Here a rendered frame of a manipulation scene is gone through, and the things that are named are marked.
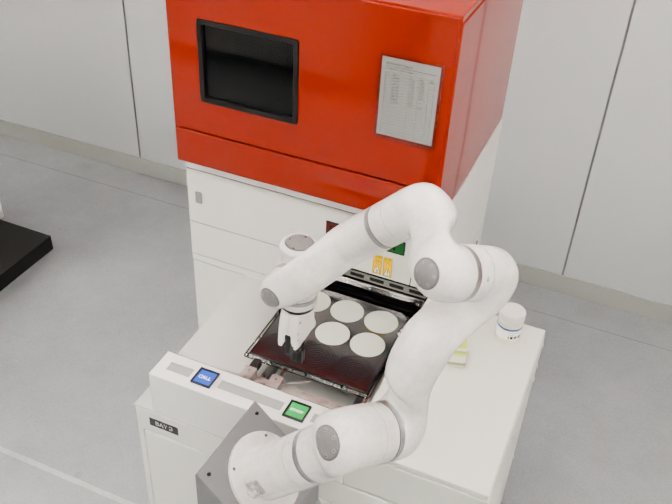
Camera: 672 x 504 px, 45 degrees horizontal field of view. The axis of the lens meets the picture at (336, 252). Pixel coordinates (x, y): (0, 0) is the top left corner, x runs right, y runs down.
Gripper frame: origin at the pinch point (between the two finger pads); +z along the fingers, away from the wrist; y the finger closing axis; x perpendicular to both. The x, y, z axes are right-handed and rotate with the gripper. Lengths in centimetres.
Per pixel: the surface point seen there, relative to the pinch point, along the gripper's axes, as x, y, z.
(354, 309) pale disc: -5, -50, 26
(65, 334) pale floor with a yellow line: -148, -78, 116
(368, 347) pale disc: 5.3, -36.4, 26.3
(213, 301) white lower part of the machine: -59, -59, 50
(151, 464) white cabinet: -43, 4, 57
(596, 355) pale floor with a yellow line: 68, -169, 116
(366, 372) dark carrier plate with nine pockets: 8.4, -27.0, 26.3
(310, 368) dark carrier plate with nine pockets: -5.9, -21.7, 26.3
